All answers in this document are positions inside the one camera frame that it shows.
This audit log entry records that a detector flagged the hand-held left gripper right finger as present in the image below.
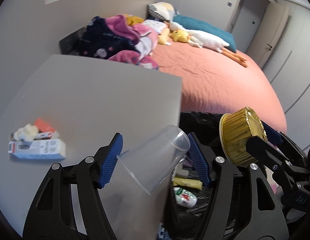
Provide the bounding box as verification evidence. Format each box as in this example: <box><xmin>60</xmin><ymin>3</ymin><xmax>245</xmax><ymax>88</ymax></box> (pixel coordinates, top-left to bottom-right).
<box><xmin>187</xmin><ymin>132</ymin><xmax>290</xmax><ymax>240</ymax></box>

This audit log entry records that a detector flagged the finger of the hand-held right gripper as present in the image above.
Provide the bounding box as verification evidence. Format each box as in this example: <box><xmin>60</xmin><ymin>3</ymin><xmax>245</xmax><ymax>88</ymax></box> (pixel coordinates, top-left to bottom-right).
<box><xmin>246</xmin><ymin>135</ymin><xmax>287</xmax><ymax>171</ymax></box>
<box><xmin>260</xmin><ymin>120</ymin><xmax>283</xmax><ymax>145</ymax></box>

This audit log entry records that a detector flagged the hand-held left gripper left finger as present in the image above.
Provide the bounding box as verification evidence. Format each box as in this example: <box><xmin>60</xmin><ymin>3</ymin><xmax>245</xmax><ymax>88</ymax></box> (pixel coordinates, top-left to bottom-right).
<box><xmin>22</xmin><ymin>132</ymin><xmax>124</xmax><ymax>240</ymax></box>

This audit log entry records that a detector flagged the gold foil baking cup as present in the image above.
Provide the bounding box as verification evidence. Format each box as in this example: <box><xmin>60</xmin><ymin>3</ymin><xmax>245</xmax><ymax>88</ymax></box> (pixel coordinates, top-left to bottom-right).
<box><xmin>219</xmin><ymin>106</ymin><xmax>269</xmax><ymax>168</ymax></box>

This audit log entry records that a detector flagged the yellow snack packet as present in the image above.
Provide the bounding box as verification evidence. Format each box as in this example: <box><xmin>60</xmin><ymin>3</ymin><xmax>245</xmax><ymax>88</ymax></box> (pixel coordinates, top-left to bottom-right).
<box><xmin>173</xmin><ymin>177</ymin><xmax>203</xmax><ymax>190</ymax></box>

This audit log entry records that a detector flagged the clear plastic cup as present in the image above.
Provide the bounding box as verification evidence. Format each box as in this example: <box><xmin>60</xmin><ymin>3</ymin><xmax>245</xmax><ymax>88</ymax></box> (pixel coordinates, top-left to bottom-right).
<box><xmin>116</xmin><ymin>124</ymin><xmax>191</xmax><ymax>195</ymax></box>

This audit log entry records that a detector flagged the black trash bag bin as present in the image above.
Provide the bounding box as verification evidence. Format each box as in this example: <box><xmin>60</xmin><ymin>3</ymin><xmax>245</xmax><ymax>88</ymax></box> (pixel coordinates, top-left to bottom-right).
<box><xmin>160</xmin><ymin>110</ymin><xmax>290</xmax><ymax>240</ymax></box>

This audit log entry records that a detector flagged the beige wardrobe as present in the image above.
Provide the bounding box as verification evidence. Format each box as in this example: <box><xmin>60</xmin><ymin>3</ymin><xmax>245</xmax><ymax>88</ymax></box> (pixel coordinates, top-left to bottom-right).
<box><xmin>260</xmin><ymin>0</ymin><xmax>310</xmax><ymax>150</ymax></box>

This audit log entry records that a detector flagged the bed with pink sheet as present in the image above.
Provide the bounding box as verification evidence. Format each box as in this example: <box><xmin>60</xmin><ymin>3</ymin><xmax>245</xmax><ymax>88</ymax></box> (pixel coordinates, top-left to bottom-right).
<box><xmin>145</xmin><ymin>40</ymin><xmax>288</xmax><ymax>135</ymax></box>

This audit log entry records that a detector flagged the white labelled carton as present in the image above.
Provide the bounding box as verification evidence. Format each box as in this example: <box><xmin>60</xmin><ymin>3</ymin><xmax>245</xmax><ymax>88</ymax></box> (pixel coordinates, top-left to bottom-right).
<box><xmin>8</xmin><ymin>138</ymin><xmax>67</xmax><ymax>160</ymax></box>

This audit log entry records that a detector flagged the white plastic wrapper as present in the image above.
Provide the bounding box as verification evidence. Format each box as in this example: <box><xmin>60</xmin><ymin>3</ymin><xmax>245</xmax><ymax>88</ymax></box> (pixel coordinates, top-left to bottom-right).
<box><xmin>35</xmin><ymin>131</ymin><xmax>61</xmax><ymax>140</ymax></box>

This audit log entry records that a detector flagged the white crumpled tissue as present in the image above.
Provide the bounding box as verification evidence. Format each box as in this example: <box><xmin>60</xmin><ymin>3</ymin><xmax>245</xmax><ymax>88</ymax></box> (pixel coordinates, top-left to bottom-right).
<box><xmin>14</xmin><ymin>123</ymin><xmax>40</xmax><ymax>142</ymax></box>

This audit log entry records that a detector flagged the beige room door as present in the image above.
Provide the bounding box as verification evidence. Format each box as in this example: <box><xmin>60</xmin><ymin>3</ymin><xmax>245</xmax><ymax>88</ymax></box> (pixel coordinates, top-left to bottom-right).
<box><xmin>226</xmin><ymin>0</ymin><xmax>290</xmax><ymax>69</ymax></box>

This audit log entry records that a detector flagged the pink printed garment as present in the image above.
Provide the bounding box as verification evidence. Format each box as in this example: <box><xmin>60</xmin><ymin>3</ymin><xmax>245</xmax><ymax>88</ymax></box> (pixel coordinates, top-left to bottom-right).
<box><xmin>107</xmin><ymin>50</ymin><xmax>160</xmax><ymax>70</ymax></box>

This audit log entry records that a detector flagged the white goose plush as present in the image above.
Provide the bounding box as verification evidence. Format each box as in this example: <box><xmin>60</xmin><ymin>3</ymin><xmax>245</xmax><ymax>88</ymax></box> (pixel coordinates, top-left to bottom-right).
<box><xmin>169</xmin><ymin>21</ymin><xmax>248</xmax><ymax>68</ymax></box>

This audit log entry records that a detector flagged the navy printed garment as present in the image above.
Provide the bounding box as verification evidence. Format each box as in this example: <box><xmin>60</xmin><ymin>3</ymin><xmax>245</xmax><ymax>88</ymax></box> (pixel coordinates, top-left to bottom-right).
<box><xmin>78</xmin><ymin>16</ymin><xmax>141</xmax><ymax>59</ymax></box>

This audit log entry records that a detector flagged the teal pillow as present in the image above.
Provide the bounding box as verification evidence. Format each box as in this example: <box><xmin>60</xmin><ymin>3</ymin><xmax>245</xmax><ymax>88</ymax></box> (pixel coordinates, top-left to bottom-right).
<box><xmin>172</xmin><ymin>14</ymin><xmax>237</xmax><ymax>53</ymax></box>

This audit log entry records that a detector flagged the white pink patterned cloth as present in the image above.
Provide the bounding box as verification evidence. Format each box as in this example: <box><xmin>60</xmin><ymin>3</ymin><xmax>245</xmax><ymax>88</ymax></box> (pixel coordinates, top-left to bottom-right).
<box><xmin>135</xmin><ymin>20</ymin><xmax>168</xmax><ymax>55</ymax></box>

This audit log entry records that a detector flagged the yellow duck plush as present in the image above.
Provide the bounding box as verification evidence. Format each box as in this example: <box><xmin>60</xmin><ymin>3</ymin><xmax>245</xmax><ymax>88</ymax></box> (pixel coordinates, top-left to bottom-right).
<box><xmin>157</xmin><ymin>27</ymin><xmax>190</xmax><ymax>46</ymax></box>

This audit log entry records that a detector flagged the black box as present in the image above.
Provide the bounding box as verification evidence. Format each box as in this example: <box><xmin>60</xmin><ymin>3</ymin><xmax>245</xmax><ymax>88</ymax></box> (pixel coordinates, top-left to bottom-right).
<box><xmin>59</xmin><ymin>26</ymin><xmax>86</xmax><ymax>55</ymax></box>

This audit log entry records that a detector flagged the pink fleece garment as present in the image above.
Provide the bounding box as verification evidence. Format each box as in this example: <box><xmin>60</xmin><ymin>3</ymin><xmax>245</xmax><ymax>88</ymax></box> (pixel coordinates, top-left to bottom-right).
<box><xmin>105</xmin><ymin>14</ymin><xmax>152</xmax><ymax>42</ymax></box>

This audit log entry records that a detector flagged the mustard yellow cloth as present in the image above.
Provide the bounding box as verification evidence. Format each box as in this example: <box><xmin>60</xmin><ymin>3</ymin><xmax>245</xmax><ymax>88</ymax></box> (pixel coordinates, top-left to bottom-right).
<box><xmin>125</xmin><ymin>15</ymin><xmax>145</xmax><ymax>26</ymax></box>

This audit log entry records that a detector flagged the checked pillow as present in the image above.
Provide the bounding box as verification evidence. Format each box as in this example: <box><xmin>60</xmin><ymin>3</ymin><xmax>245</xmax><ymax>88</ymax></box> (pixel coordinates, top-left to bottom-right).
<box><xmin>147</xmin><ymin>2</ymin><xmax>180</xmax><ymax>22</ymax></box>

